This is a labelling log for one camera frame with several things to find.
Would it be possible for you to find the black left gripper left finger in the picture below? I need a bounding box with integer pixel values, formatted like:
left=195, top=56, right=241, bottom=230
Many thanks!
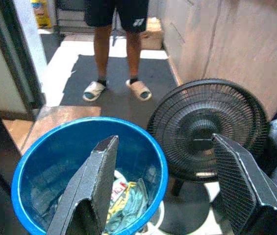
left=46, top=135, right=120, bottom=235

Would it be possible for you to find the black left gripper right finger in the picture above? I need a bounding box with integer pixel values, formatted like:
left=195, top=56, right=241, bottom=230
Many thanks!
left=212, top=133, right=277, bottom=235

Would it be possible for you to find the blue plastic bucket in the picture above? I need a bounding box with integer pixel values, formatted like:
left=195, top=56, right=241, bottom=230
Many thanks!
left=11, top=117, right=170, bottom=235

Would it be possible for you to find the beige slipper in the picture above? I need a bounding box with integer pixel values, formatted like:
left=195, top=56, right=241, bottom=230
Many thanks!
left=125, top=79, right=153, bottom=102
left=82, top=80, right=109, bottom=102

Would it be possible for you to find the person in black shorts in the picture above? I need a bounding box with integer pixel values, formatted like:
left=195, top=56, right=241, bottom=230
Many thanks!
left=83, top=0, right=153, bottom=102

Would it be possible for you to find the yellow bag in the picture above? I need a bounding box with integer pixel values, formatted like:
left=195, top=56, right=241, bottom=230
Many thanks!
left=31, top=0, right=52, bottom=29

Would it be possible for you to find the dark grey floor mat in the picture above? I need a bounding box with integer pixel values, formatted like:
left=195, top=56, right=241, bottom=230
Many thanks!
left=59, top=54, right=178, bottom=124

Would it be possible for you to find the white door with dark frame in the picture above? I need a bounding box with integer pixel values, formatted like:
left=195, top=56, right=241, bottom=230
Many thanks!
left=0, top=0, right=46, bottom=121

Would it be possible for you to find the metal tripod stand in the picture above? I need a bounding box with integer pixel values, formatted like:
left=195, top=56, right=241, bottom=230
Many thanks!
left=110, top=7, right=127, bottom=47

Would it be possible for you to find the white yellow printed cloth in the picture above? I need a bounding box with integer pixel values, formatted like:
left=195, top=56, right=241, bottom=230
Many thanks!
left=106, top=170, right=137, bottom=222

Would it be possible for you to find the teal cloth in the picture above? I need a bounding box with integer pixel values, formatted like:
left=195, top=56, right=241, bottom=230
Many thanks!
left=105, top=178, right=149, bottom=235

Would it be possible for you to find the black electric fan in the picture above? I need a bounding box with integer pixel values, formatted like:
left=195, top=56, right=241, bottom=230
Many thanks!
left=147, top=78, right=272, bottom=235

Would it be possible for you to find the white plastic container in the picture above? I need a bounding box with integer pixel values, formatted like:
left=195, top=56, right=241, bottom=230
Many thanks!
left=147, top=200, right=166, bottom=235

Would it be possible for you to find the cardboard box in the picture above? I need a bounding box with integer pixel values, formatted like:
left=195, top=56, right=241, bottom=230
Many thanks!
left=140, top=18, right=164, bottom=51

